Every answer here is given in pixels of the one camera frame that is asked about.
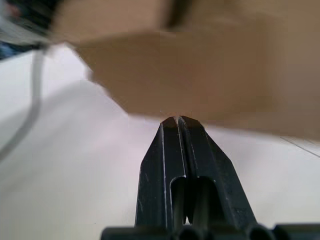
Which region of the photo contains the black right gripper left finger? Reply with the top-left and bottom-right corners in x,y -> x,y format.
134,116 -> 188,229

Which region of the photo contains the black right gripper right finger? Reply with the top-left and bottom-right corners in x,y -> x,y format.
177,115 -> 256,229

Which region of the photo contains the small brown cardboard box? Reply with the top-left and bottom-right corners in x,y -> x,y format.
51,0 -> 320,138

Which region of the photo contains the dark blurred equipment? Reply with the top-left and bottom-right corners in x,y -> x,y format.
0,0 -> 60,60

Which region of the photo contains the grey cable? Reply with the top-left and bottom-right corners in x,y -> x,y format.
0,48 -> 47,161

